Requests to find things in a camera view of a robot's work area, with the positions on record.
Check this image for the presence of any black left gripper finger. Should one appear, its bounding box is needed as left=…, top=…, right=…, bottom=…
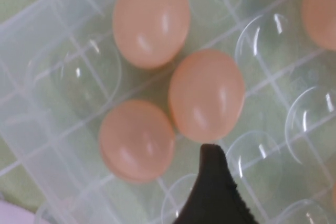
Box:
left=172, top=143, right=260, bottom=224

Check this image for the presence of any clear plastic egg box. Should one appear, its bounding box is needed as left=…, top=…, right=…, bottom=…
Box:
left=0, top=0, right=336, bottom=224

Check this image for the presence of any pink plastic knife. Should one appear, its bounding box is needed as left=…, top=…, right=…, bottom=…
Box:
left=0, top=199, right=36, bottom=224

